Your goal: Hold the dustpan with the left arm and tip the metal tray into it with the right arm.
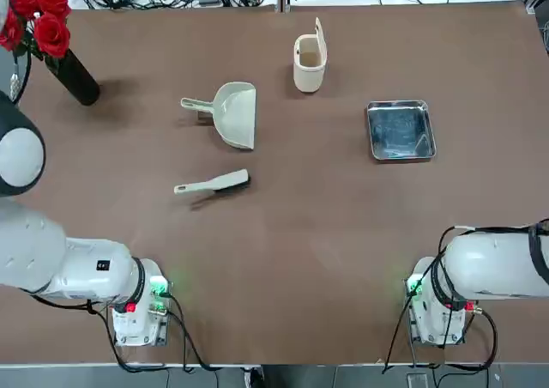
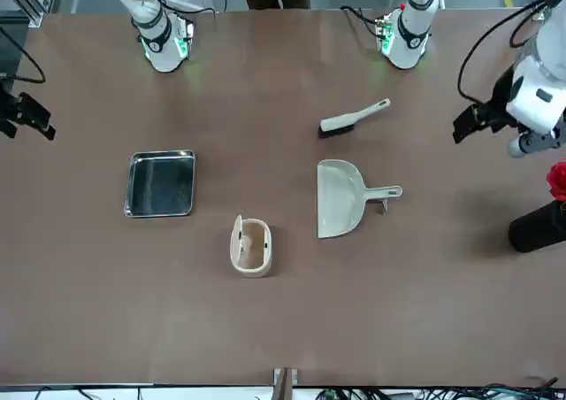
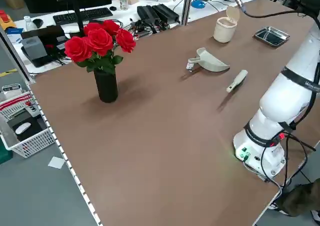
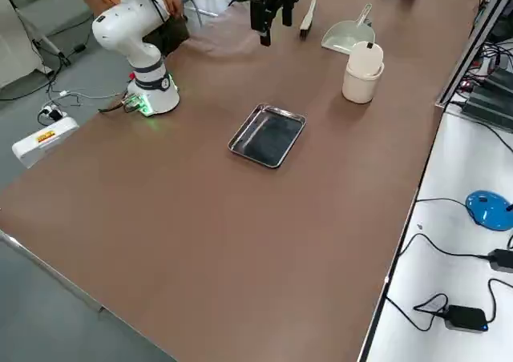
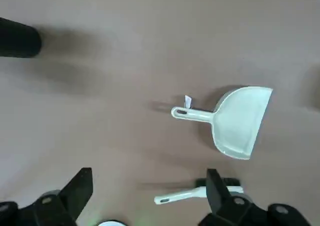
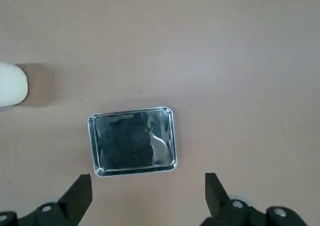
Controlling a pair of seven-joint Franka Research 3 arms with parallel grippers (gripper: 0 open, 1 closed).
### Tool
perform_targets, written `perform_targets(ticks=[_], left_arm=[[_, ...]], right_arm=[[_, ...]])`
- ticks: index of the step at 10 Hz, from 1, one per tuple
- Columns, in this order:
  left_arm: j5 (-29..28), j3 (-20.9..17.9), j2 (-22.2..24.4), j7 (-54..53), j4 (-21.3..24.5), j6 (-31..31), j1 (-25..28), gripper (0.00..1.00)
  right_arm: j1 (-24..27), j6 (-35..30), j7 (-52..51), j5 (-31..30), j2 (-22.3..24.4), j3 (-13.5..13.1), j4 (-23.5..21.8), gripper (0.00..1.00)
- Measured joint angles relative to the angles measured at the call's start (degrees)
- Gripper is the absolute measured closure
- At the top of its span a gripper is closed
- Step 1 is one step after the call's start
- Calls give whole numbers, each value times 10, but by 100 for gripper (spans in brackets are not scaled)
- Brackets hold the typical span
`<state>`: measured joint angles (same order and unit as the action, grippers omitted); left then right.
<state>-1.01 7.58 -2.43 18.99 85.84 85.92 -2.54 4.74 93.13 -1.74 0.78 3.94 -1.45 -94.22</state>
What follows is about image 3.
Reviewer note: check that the red rose bouquet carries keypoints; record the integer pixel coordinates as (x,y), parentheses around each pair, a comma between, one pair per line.
(97,39)

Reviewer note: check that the small paper dustpan tag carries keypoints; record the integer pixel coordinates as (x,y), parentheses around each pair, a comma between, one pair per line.
(189,66)

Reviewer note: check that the white plastic bottle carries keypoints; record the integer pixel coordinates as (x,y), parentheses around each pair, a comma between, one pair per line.
(30,24)

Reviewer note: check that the beige plastic dustpan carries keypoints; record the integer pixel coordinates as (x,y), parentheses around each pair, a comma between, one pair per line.
(212,62)

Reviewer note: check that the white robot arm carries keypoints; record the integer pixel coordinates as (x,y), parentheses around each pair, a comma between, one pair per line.
(280,106)

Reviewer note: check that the blue round lamp base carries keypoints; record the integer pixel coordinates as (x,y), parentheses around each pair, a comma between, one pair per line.
(198,4)

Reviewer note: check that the aluminium profile post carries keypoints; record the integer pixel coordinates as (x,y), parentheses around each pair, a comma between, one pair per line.
(188,3)

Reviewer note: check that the rectangular metal tray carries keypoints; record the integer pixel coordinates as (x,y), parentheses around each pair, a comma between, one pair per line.
(272,36)

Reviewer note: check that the person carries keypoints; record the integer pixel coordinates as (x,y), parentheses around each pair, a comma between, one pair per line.
(300,201)

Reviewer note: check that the beige lidded trash bin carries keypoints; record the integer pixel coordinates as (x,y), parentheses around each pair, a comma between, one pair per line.
(223,31)

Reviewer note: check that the grey box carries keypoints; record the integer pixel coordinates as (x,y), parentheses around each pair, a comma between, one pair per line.
(33,49)

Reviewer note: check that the clear bottle with blue cap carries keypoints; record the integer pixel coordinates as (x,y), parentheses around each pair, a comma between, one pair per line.
(123,2)

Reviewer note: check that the black power supply brick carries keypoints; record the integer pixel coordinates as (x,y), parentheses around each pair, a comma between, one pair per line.
(166,12)
(147,13)

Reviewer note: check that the white plastic basket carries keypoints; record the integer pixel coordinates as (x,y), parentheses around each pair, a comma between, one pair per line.
(32,141)

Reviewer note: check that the white computer mouse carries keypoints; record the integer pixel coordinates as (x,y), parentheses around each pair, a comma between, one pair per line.
(23,128)

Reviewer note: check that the white paper sheet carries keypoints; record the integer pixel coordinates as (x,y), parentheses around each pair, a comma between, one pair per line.
(56,162)

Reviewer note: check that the beige hand brush black bristles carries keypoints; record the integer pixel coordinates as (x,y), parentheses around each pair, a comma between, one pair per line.
(237,79)

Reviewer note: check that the black keyboard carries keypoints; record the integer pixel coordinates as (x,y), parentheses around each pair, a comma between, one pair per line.
(82,15)

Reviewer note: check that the black cylindrical vase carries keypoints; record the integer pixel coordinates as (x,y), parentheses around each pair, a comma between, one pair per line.
(106,86)

